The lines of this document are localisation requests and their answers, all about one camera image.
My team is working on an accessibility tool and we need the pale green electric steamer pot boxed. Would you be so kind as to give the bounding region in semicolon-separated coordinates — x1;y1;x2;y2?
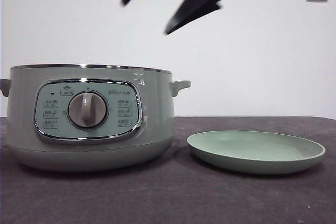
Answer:
0;63;192;174

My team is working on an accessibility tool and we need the pale green round plate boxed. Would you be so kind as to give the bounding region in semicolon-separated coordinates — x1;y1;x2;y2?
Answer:
186;130;326;175

